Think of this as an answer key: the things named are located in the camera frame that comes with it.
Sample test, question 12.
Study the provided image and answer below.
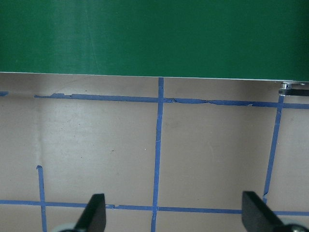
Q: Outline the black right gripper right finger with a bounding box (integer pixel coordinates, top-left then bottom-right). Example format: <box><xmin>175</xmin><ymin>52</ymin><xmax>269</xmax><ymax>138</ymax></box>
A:
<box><xmin>241</xmin><ymin>191</ymin><xmax>287</xmax><ymax>232</ymax></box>

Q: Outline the green conveyor belt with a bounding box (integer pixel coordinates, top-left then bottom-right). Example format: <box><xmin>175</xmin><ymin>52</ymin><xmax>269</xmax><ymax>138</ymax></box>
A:
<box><xmin>0</xmin><ymin>0</ymin><xmax>309</xmax><ymax>96</ymax></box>

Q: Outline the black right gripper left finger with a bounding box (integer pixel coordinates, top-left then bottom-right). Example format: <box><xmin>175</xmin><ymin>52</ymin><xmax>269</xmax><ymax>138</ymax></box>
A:
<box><xmin>73</xmin><ymin>193</ymin><xmax>106</xmax><ymax>232</ymax></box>

